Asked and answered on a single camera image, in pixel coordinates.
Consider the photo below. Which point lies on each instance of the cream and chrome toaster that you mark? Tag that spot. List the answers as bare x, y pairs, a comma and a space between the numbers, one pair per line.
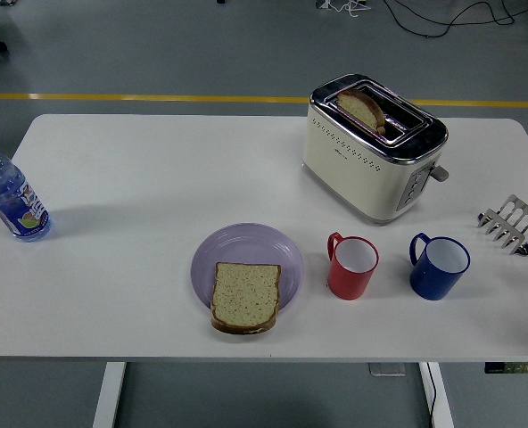
348, 178

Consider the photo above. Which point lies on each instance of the white table leg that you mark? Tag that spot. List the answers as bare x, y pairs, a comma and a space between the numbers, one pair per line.
109, 397
442, 401

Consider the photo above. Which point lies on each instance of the purple round plate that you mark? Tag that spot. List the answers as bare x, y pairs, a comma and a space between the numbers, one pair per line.
246, 243

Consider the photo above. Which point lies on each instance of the flat bread slice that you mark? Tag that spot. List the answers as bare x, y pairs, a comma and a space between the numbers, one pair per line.
246, 294

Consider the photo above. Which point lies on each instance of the blue-capped water bottle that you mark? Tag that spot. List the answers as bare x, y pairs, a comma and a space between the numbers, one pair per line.
21, 200

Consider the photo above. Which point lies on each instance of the grey under-table bracket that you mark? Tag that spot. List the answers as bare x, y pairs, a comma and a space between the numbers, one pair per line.
386, 370

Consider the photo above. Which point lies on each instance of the upright bread slice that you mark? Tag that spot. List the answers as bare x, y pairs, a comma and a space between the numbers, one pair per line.
360, 109

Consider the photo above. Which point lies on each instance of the metal toast rack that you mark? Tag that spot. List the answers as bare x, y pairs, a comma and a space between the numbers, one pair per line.
509, 220

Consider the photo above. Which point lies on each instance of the black table control panel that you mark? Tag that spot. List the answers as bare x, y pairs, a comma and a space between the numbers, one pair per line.
518, 368

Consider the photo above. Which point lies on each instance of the red enamel mug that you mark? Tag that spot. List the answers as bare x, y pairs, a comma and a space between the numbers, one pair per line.
346, 283

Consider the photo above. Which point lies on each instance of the blue enamel mug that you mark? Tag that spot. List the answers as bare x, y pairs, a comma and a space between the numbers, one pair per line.
433, 281

